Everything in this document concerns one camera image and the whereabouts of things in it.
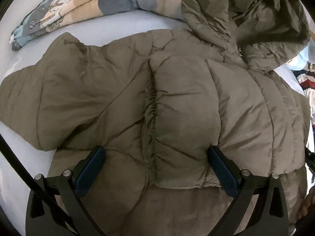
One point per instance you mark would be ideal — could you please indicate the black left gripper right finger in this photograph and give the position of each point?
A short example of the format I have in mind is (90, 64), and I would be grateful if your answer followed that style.
(269, 217)

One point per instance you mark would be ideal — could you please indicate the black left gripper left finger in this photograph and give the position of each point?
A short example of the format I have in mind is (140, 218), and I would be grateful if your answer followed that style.
(54, 204)

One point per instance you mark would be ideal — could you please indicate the olive green puffer jacket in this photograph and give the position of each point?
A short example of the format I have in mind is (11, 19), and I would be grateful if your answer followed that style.
(156, 101)

